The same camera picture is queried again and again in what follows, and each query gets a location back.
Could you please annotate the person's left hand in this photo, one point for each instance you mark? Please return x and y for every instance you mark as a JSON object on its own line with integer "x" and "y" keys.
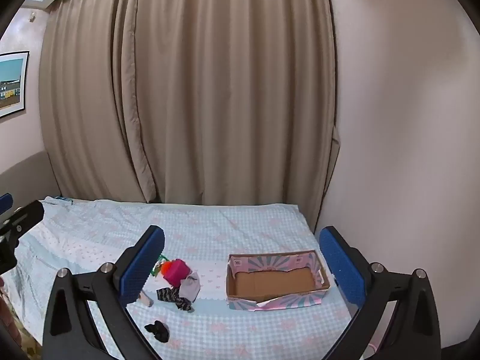
{"x": 6, "y": 322}

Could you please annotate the small blue item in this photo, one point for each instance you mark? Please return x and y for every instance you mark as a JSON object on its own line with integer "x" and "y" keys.
{"x": 62, "y": 198}

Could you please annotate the printed cardboard box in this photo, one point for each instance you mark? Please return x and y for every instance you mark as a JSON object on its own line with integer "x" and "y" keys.
{"x": 273, "y": 281}

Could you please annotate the black scrunchie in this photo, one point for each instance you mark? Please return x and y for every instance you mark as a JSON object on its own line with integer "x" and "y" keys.
{"x": 159, "y": 330}

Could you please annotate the black white striped sock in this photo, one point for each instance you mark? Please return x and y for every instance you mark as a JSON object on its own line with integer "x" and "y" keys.
{"x": 170, "y": 295}

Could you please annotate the orange plush ball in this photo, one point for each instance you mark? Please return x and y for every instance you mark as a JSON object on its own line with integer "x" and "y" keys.
{"x": 165, "y": 269}

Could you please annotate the white cloth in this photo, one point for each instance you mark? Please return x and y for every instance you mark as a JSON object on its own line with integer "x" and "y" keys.
{"x": 189, "y": 288}

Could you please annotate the beige curtain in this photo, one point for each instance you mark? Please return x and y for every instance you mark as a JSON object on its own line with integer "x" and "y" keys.
{"x": 210, "y": 90}

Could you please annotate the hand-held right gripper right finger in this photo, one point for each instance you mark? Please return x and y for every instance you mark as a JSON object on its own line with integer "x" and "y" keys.
{"x": 343, "y": 266}

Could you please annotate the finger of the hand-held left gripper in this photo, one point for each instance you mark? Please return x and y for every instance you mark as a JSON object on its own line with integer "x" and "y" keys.
{"x": 5, "y": 202}
{"x": 26, "y": 213}

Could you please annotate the pink cube toy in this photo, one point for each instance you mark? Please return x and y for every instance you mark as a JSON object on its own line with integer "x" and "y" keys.
{"x": 176, "y": 272}

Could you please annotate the framed wall picture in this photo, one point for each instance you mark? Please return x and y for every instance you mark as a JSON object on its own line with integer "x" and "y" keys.
{"x": 11, "y": 82}

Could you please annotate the green white soft toy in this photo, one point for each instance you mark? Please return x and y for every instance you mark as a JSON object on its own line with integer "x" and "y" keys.
{"x": 156, "y": 268}

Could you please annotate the grey padded headboard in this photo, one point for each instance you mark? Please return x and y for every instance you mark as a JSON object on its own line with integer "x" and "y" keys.
{"x": 22, "y": 172}

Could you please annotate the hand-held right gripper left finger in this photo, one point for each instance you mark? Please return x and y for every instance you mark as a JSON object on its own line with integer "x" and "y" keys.
{"x": 138, "y": 270}

